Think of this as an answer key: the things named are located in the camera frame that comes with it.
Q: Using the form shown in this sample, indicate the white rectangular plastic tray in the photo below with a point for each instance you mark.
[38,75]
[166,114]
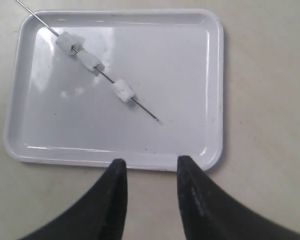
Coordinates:
[173,59]

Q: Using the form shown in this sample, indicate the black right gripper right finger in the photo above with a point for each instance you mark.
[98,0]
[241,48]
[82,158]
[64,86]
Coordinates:
[209,213]

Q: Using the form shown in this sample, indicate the thin metal skewer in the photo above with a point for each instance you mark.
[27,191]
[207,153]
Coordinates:
[101,72]

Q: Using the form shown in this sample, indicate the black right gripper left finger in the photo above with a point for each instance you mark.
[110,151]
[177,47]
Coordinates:
[100,214]

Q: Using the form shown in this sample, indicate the white marshmallow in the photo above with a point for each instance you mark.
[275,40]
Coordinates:
[90,61]
[70,44]
[123,91]

